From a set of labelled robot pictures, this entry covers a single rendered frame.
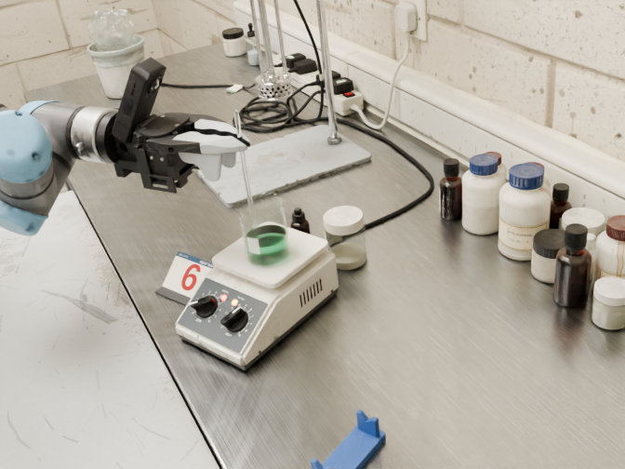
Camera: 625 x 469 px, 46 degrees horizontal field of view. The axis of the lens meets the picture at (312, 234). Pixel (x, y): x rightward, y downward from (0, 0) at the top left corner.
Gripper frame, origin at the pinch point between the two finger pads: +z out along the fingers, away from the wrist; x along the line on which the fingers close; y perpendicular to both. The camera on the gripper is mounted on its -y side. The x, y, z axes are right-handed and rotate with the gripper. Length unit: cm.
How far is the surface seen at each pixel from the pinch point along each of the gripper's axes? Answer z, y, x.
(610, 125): 39, 9, -35
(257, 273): 2.2, 17.1, 3.8
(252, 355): 4.9, 24.0, 11.6
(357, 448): 22.8, 24.4, 20.2
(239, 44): -63, 24, -99
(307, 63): -32, 21, -79
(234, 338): 2.3, 22.2, 11.1
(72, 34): -184, 46, -158
